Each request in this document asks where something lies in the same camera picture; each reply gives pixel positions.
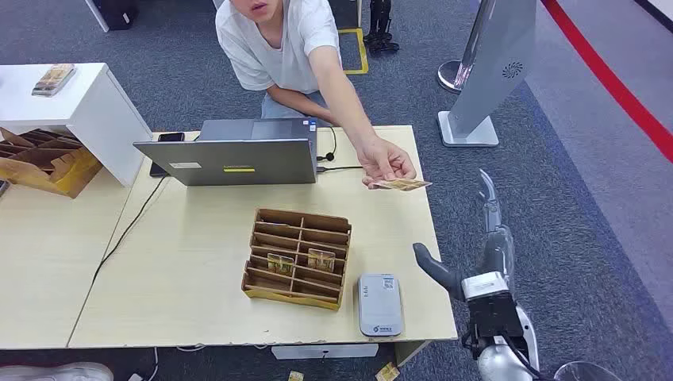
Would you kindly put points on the white cabinet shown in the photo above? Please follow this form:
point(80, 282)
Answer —
point(105, 121)

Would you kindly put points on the white power strip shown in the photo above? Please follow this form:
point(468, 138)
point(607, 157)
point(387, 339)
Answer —
point(135, 377)

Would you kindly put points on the white shoe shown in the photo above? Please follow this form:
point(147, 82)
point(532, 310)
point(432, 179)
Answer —
point(58, 372)

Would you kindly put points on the white bracket under table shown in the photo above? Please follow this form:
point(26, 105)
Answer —
point(326, 352)

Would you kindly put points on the dark flat device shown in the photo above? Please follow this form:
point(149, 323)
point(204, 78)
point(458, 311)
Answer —
point(3, 188)

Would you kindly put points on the person's right forearm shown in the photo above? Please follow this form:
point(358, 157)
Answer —
point(294, 102)

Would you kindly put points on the grey laptop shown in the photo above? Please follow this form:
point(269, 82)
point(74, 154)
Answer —
point(236, 163)

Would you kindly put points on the cardboard card organizer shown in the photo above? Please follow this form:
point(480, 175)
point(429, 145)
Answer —
point(273, 292)

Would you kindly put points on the clear dome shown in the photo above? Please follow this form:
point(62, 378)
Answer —
point(586, 372)

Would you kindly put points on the grey kiosk stand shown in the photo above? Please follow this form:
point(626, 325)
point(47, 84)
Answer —
point(489, 68)

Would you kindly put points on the person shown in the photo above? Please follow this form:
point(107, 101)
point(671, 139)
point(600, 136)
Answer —
point(284, 52)

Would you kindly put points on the black robot legs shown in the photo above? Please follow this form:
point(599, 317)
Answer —
point(379, 31)

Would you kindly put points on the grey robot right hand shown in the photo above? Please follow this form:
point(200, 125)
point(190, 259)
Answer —
point(497, 252)

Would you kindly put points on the person's left forearm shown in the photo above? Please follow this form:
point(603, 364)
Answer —
point(355, 115)

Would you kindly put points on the black phone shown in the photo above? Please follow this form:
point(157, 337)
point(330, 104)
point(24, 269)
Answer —
point(171, 137)

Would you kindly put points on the white card reader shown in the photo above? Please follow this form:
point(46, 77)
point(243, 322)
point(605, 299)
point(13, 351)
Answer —
point(379, 305)

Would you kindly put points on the person's left hand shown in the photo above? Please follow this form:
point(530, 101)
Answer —
point(386, 160)

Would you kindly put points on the black box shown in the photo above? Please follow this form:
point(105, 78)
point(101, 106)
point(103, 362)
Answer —
point(115, 13)

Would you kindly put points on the chrome stanchion base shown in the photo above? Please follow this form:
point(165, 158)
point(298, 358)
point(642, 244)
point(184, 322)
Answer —
point(449, 73)

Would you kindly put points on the cardboard organizer with yellow base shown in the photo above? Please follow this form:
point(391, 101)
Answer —
point(47, 176)

